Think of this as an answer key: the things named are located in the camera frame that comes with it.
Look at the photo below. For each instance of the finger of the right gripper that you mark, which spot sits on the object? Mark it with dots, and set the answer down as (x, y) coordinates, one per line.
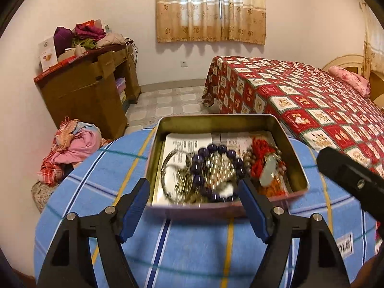
(354, 178)

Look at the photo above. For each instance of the silver bangle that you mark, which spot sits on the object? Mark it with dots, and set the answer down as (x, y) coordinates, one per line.
(176, 179)

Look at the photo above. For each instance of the pink metal tin box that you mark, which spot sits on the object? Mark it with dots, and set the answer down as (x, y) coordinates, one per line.
(220, 123)

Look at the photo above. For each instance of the green jade pendant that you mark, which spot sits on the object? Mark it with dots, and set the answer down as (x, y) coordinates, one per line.
(268, 172)

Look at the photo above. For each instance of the red tassel charm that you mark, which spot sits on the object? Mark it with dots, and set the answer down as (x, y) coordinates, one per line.
(260, 149)

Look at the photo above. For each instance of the red patterned bedspread bed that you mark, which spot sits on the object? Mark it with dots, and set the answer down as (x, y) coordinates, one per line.
(316, 107)

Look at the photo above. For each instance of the blue plaid tablecloth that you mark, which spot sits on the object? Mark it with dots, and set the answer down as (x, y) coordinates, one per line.
(167, 253)

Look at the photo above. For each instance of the pink pillow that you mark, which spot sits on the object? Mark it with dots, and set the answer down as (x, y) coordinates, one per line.
(356, 81)

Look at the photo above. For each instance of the cream wooden headboard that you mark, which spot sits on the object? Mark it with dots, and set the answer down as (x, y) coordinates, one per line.
(354, 63)

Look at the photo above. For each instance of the pink clothes pile on floor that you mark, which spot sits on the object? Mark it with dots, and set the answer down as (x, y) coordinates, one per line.
(73, 142)

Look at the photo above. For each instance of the beige side curtain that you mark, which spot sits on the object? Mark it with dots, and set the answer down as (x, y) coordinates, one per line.
(373, 46)

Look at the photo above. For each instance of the brown wooden desk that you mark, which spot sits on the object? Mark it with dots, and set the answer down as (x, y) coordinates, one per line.
(86, 90)

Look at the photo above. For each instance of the boxes in desk shelf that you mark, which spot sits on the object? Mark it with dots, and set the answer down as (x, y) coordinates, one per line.
(121, 86)

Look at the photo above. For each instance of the red flat box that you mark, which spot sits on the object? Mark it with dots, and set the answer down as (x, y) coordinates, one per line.
(58, 67)

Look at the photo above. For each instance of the white product box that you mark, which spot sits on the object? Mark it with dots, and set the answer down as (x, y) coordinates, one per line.
(47, 53)

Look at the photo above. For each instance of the clothes pile on desk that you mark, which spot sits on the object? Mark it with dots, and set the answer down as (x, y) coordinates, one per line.
(92, 34)

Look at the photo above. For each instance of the beige window curtain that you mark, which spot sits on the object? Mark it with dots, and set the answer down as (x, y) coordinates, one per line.
(211, 21)

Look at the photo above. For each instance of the wall socket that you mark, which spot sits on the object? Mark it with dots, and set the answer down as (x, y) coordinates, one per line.
(184, 64)

